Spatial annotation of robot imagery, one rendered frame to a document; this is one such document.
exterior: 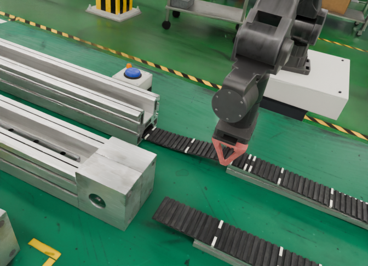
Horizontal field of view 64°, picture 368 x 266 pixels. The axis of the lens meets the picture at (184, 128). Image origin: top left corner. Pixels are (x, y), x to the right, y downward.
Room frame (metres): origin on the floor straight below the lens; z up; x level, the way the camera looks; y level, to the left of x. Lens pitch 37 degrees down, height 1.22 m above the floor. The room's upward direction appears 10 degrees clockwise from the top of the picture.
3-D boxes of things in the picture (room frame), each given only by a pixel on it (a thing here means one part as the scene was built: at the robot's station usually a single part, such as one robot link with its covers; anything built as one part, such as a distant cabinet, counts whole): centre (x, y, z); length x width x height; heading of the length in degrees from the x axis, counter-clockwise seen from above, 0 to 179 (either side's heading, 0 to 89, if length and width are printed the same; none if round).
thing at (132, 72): (0.69, 0.16, 0.84); 0.04 x 0.04 x 0.02
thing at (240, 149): (0.46, -0.10, 0.85); 0.07 x 0.07 x 0.09; 73
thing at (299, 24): (0.87, -0.29, 0.97); 0.09 x 0.05 x 0.10; 156
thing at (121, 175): (0.34, 0.09, 0.83); 0.12 x 0.09 x 0.10; 163
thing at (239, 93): (0.43, -0.09, 1.02); 0.12 x 0.09 x 0.12; 156
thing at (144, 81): (0.68, 0.16, 0.81); 0.10 x 0.08 x 0.06; 163
